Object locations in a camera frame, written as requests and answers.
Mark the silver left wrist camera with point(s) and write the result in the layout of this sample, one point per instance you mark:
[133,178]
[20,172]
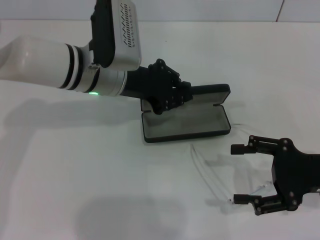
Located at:
[125,37]

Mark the white transparent glasses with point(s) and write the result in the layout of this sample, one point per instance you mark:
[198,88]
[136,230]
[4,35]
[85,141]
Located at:
[261,188]

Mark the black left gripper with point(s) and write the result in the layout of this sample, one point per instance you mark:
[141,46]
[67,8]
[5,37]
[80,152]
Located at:
[140,82]

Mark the black glasses case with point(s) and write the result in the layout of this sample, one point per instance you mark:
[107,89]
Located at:
[187,125]

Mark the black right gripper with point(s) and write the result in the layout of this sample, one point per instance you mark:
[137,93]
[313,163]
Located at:
[292,172]

